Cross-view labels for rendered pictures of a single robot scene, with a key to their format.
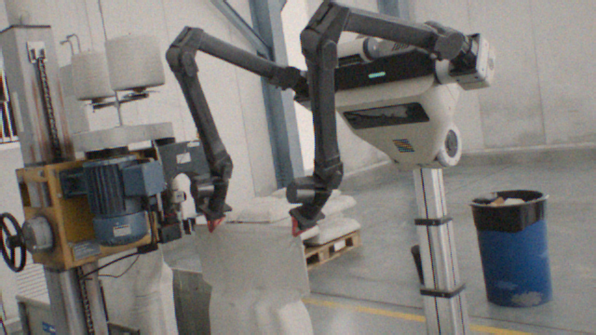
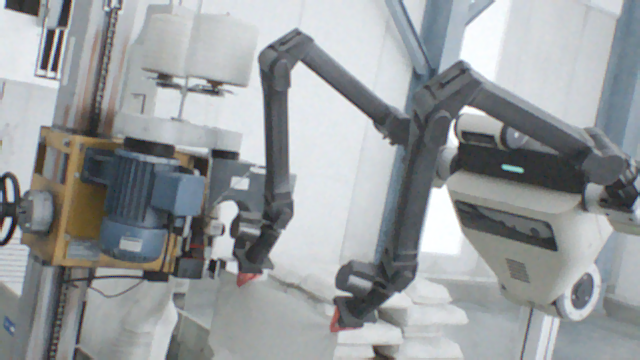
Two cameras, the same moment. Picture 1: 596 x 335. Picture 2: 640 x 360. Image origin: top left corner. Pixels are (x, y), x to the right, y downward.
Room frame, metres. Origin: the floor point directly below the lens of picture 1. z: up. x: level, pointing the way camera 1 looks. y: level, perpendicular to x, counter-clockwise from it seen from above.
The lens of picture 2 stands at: (-0.21, -0.13, 1.45)
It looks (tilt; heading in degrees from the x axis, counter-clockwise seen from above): 3 degrees down; 8
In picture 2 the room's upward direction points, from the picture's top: 11 degrees clockwise
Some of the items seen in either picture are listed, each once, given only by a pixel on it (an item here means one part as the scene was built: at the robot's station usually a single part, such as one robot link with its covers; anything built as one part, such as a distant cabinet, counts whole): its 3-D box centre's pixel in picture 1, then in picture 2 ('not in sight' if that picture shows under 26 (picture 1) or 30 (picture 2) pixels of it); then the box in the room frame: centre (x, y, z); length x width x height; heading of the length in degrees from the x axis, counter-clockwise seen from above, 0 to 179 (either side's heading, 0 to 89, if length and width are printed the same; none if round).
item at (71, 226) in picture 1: (88, 206); (105, 199); (1.83, 0.69, 1.18); 0.34 x 0.25 x 0.31; 137
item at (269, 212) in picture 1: (277, 209); (356, 290); (4.88, 0.21, 0.56); 0.66 x 0.42 x 0.15; 137
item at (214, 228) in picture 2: (178, 201); (212, 233); (1.90, 0.42, 1.14); 0.05 x 0.04 x 0.16; 137
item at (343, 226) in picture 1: (325, 231); (411, 345); (5.34, -0.19, 0.20); 0.67 x 0.43 x 0.15; 137
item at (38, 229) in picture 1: (35, 234); (34, 211); (1.68, 0.81, 1.14); 0.11 x 0.06 x 0.11; 47
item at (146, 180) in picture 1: (144, 182); (177, 198); (1.61, 0.44, 1.25); 0.10 x 0.08 x 0.12; 162
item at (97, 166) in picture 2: (87, 180); (114, 170); (1.67, 0.62, 1.27); 0.12 x 0.09 x 0.09; 137
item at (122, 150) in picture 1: (108, 153); (149, 147); (1.64, 0.54, 1.35); 0.12 x 0.12 x 0.04
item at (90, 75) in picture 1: (93, 75); (171, 46); (1.93, 0.63, 1.61); 0.15 x 0.14 x 0.17; 47
